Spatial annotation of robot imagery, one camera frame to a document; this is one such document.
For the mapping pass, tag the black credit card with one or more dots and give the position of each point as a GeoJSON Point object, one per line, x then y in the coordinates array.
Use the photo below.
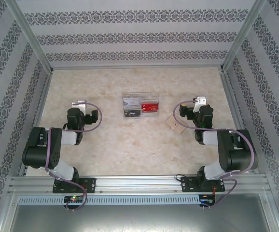
{"type": "Point", "coordinates": [132, 113]}

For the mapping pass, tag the left small circuit board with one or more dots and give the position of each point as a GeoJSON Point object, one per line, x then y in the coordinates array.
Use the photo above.
{"type": "Point", "coordinates": [74, 199]}

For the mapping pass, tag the aluminium frame post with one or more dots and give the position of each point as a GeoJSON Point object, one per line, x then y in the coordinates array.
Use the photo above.
{"type": "Point", "coordinates": [243, 36]}
{"type": "Point", "coordinates": [31, 38]}

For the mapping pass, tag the small circuit board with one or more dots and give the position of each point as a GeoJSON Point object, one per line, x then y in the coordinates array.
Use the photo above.
{"type": "Point", "coordinates": [207, 200]}
{"type": "Point", "coordinates": [74, 199]}

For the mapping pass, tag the aluminium side rail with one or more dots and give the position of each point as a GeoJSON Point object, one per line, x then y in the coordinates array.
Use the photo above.
{"type": "Point", "coordinates": [44, 94]}
{"type": "Point", "coordinates": [231, 96]}

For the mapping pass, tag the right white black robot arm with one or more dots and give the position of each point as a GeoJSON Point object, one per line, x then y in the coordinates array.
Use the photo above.
{"type": "Point", "coordinates": [238, 154]}

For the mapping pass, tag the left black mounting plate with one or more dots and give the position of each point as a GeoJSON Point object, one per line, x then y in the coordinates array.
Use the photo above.
{"type": "Point", "coordinates": [91, 184]}

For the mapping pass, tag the beige leather card holder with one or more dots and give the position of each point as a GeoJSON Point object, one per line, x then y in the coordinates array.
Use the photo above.
{"type": "Point", "coordinates": [175, 124]}

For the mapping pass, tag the right small circuit board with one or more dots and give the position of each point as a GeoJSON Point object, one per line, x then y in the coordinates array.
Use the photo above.
{"type": "Point", "coordinates": [207, 200]}

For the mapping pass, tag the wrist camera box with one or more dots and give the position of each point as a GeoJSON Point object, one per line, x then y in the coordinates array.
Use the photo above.
{"type": "Point", "coordinates": [199, 101]}
{"type": "Point", "coordinates": [80, 104]}

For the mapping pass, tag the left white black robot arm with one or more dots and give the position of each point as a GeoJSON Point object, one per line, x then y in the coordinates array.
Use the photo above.
{"type": "Point", "coordinates": [40, 149]}

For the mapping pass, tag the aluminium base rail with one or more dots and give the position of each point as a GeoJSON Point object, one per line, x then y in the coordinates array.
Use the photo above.
{"type": "Point", "coordinates": [139, 183]}

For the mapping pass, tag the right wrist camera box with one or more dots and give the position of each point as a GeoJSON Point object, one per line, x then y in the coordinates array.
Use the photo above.
{"type": "Point", "coordinates": [199, 101]}

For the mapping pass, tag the grey metal panel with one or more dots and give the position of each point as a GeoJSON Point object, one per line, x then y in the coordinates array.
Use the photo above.
{"type": "Point", "coordinates": [139, 220]}

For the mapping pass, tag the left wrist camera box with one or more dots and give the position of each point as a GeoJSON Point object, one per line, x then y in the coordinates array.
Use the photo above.
{"type": "Point", "coordinates": [80, 104]}

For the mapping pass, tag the black mounting plate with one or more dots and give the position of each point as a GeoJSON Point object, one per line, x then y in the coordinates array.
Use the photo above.
{"type": "Point", "coordinates": [186, 184]}
{"type": "Point", "coordinates": [91, 184]}

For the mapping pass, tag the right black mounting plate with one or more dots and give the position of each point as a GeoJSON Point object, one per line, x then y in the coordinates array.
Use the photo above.
{"type": "Point", "coordinates": [186, 184]}

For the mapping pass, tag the red VIP card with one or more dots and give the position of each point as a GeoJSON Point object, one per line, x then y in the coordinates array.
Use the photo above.
{"type": "Point", "coordinates": [150, 107]}

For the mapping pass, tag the clear acrylic card stand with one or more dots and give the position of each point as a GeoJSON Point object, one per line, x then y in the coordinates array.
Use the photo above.
{"type": "Point", "coordinates": [151, 115]}

